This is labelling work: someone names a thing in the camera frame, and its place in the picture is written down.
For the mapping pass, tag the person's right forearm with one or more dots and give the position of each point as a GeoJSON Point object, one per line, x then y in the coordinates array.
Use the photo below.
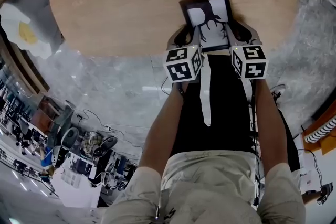
{"type": "Point", "coordinates": [270, 126]}

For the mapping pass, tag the black picture frame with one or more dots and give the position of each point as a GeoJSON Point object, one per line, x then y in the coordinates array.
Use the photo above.
{"type": "Point", "coordinates": [213, 9]}

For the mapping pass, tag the black trousers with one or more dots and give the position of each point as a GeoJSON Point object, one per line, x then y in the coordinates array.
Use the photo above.
{"type": "Point", "coordinates": [223, 112]}

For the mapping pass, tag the beige shirt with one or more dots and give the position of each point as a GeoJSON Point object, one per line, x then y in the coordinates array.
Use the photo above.
{"type": "Point", "coordinates": [210, 189]}

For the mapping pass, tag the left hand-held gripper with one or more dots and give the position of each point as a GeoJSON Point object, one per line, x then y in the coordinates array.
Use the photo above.
{"type": "Point", "coordinates": [181, 64]}

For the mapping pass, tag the person's left forearm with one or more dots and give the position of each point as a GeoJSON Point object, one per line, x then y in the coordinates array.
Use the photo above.
{"type": "Point", "coordinates": [162, 128]}

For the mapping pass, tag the grey floor fan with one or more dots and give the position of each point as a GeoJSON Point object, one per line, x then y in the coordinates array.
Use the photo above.
{"type": "Point", "coordinates": [69, 137]}

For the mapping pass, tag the small black camera device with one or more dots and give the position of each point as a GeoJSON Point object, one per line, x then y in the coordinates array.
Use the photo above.
{"type": "Point", "coordinates": [325, 194]}

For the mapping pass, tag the black and white striped cushion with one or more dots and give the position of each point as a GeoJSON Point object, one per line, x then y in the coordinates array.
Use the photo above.
{"type": "Point", "coordinates": [320, 131]}

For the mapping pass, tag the black floor fan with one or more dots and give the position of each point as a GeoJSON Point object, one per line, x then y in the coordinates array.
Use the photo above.
{"type": "Point", "coordinates": [108, 144]}

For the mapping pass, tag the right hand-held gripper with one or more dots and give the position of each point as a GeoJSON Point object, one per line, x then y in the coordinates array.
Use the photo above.
{"type": "Point", "coordinates": [250, 61]}

